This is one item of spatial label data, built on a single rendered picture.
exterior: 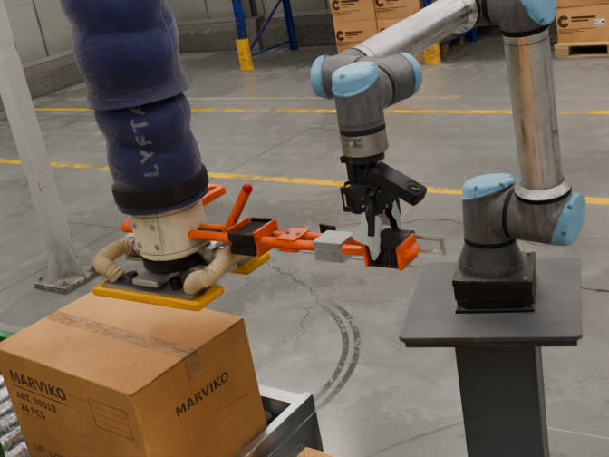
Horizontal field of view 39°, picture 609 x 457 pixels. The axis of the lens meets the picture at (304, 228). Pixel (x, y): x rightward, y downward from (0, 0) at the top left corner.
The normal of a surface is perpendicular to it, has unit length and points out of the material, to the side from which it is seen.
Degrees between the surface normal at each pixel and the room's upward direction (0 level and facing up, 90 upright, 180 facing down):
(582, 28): 92
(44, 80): 90
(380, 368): 0
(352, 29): 85
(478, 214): 87
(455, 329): 0
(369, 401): 0
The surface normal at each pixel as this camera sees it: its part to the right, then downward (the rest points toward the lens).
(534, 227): -0.60, 0.50
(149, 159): 0.21, 0.03
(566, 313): -0.17, -0.92
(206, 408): 0.77, 0.10
